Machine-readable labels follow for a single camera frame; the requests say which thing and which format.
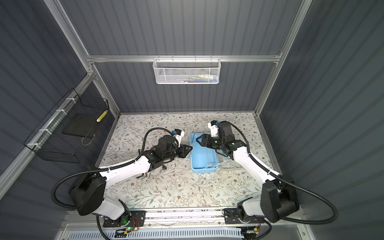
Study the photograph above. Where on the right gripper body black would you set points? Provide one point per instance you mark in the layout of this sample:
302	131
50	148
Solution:
217	143

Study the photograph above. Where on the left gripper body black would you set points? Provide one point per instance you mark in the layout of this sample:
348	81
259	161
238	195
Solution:
174	153

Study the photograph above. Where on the blue plastic tool box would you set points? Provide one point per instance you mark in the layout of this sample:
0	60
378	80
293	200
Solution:
205	160

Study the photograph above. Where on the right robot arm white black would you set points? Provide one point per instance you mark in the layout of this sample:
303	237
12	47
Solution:
277	201

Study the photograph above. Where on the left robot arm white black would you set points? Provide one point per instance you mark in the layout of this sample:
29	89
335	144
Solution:
88	190

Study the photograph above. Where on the markers in white basket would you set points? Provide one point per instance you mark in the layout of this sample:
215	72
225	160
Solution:
200	79

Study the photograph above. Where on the yellow green marker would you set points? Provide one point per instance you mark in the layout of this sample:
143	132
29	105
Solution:
102	115

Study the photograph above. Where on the black pad in basket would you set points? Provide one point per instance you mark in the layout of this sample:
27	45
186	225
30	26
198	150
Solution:
82	125

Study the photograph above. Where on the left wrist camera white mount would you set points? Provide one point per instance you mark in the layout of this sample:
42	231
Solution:
178	134

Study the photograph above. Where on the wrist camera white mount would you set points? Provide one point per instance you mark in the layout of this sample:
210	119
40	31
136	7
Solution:
178	134
220	129

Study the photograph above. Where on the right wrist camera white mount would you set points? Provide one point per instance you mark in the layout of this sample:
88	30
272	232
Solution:
220	129

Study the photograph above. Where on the white wire mesh basket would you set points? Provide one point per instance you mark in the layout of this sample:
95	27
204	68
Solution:
170	73

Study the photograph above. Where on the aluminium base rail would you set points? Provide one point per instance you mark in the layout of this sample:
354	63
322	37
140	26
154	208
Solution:
203	223

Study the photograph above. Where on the black wire basket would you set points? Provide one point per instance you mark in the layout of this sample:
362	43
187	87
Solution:
50	144

